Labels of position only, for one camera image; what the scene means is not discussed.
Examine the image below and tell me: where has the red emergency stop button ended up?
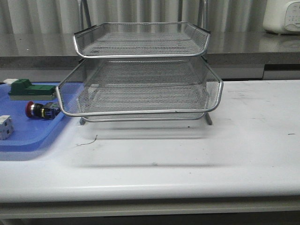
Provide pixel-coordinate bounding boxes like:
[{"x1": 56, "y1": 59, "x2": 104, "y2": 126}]
[{"x1": 25, "y1": 101, "x2": 60, "y2": 120}]

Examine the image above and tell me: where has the blue plastic tray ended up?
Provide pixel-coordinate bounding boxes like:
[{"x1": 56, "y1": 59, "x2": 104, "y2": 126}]
[{"x1": 0, "y1": 84, "x2": 71, "y2": 152}]

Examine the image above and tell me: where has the green electrical module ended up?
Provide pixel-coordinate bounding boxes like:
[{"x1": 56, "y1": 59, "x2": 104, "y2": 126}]
[{"x1": 8, "y1": 79, "x2": 56, "y2": 101}]

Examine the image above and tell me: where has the grey stone counter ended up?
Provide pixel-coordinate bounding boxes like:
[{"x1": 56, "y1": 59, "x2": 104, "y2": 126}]
[{"x1": 0, "y1": 31, "x2": 300, "y2": 70}]

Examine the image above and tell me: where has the white appliance on counter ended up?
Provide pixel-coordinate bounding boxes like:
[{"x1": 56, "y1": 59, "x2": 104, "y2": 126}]
[{"x1": 262, "y1": 0, "x2": 300, "y2": 35}]

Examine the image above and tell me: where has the silver wire rack frame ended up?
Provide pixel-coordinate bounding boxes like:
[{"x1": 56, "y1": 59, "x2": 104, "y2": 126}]
[{"x1": 78, "y1": 0, "x2": 213, "y2": 126}]

